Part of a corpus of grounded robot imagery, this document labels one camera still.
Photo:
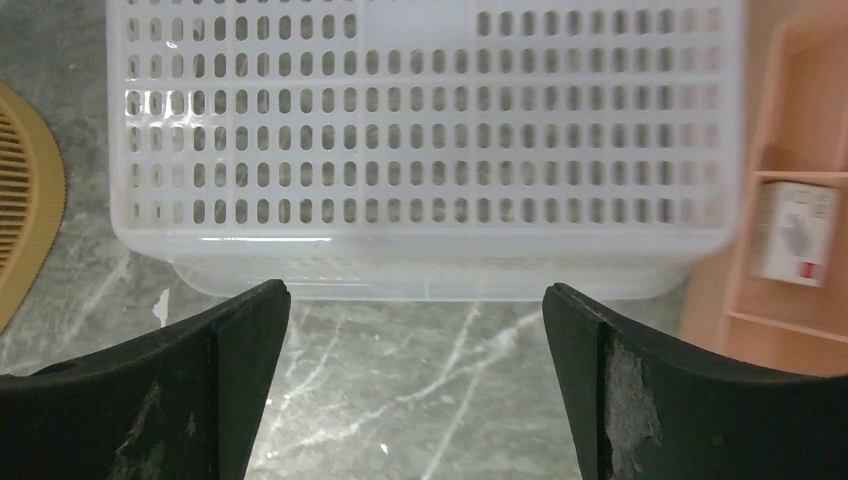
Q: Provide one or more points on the white paper card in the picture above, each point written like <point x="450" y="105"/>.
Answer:
<point x="794" y="231"/>

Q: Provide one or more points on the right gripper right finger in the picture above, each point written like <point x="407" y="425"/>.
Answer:
<point x="642" y="404"/>

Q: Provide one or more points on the yellow mesh waste basket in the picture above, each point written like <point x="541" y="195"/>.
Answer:
<point x="33" y="198"/>

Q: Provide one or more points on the light green plastic basket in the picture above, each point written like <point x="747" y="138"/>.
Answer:
<point x="426" y="150"/>

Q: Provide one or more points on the orange plastic file organizer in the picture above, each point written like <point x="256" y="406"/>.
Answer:
<point x="777" y="297"/>

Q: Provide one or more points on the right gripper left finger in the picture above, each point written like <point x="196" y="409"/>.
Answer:
<point x="181" y="402"/>

